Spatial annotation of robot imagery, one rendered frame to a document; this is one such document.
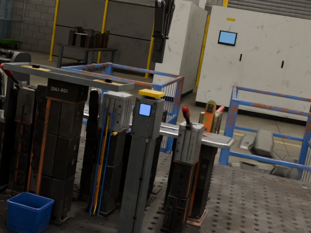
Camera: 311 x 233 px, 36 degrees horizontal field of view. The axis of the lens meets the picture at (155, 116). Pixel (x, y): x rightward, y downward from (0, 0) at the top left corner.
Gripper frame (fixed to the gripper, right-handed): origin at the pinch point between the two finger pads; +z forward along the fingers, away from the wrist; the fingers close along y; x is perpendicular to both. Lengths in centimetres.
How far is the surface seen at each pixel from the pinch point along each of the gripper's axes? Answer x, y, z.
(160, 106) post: -3.2, -0.3, 15.5
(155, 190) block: 7, 50, 57
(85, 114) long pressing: 30.3, 24.6, 27.2
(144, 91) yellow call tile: 1.6, -2.8, 11.9
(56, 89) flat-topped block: 28.1, -3.8, 15.9
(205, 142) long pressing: -13.7, 24.3, 28.1
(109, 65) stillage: 142, 319, 33
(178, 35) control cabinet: 198, 800, -9
